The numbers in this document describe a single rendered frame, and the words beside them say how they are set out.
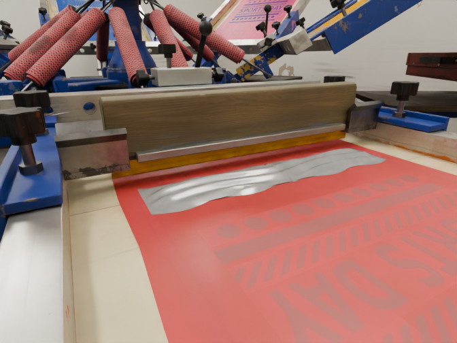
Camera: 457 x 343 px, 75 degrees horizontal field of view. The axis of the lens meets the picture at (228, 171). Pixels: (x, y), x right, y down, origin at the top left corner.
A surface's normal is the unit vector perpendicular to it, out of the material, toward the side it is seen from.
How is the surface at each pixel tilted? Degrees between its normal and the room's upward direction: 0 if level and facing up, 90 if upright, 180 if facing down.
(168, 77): 90
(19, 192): 0
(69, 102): 90
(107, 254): 0
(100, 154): 90
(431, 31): 90
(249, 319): 0
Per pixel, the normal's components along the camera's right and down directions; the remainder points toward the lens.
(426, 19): -0.89, 0.18
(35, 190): 0.00, -0.93
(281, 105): 0.46, 0.33
